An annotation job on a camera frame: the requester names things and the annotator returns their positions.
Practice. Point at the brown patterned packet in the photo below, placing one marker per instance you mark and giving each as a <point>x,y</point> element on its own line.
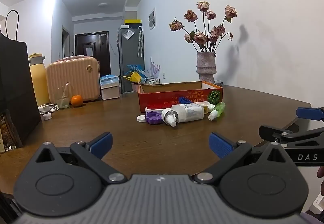
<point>7,134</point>

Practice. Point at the small white round jar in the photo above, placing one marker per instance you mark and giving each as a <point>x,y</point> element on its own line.
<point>211,107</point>

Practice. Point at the green spray bottle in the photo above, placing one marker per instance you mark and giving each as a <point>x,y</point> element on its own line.
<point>217,110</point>

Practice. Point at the dark entrance door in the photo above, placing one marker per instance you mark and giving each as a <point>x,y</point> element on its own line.
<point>92,54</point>

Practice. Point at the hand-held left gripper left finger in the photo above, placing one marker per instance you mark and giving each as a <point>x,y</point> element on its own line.
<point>102,143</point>

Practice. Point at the pink ribbed suitcase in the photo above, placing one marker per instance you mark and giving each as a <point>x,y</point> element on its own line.
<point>73,79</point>

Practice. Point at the framed wall picture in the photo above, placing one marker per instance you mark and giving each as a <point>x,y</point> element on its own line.
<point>151,18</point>

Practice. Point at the hanging white umbrella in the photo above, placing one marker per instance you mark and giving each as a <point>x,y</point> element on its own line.
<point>140,41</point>

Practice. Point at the bunch of dried roses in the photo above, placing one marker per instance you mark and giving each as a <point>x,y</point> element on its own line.
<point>201,38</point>

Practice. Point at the white storage box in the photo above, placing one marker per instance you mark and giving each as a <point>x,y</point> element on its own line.
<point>110,92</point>

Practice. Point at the large white plastic bottle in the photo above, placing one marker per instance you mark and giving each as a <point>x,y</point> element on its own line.
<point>192,111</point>

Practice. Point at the small white bottle cap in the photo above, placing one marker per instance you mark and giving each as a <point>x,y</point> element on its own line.
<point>47,116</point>

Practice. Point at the yellow thermos bottle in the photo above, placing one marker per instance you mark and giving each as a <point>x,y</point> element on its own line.
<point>38,79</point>

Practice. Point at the yellow flat box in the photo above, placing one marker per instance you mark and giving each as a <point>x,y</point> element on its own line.
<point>132,22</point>

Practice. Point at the small ceiling lamp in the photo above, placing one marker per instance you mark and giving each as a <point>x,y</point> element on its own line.
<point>103,5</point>

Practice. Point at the clear drinking straw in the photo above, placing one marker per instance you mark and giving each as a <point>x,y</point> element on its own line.
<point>67,87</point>

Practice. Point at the interior side doorway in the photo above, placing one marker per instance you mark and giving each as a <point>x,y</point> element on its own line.
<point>65,43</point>

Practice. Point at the black paper bag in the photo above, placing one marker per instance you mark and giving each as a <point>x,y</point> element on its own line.
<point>15,82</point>

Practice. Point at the white nasal spray bottle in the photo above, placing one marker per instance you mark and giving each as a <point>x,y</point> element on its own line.
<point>169,115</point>

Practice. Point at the purple ridged lid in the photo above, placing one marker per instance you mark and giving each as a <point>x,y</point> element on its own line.
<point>153,118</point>

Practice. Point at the pink ribbed vase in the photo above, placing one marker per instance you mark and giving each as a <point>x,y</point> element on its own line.
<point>206,67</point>

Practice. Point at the person's right hand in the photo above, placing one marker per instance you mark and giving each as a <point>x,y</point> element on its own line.
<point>321,172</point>

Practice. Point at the blue plastic item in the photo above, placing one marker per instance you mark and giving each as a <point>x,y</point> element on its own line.
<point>134,67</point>

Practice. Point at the yellow watering can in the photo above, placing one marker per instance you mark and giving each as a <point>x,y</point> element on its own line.
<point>134,77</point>

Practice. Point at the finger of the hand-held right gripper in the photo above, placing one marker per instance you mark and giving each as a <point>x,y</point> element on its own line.
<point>307,112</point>
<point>268,130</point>

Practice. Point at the pink bucket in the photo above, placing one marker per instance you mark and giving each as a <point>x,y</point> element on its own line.
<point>135,86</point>

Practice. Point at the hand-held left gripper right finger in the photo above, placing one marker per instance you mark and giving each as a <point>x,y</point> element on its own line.
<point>220,145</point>

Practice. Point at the clear bag on refrigerator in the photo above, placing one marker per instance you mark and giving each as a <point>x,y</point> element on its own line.
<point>128,34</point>

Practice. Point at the purple feather decoration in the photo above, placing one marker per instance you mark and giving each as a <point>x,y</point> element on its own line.
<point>154,68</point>

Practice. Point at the red cardboard box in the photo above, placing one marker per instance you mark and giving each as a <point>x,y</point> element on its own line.
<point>162,97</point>

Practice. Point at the red and white lint brush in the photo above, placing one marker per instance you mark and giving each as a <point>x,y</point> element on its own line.
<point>157,107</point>

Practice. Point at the orange fruit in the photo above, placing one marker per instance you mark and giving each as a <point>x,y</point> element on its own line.
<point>76,100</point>

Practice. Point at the clear glass cup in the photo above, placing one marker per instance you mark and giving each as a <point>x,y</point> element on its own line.
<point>62,101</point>

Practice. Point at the blue ridged lid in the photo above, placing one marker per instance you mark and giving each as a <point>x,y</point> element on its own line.
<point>183,100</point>

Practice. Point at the grey refrigerator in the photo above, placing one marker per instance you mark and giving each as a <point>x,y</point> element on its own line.
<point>129,54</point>

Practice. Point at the white lid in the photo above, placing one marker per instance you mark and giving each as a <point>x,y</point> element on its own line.
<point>141,118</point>

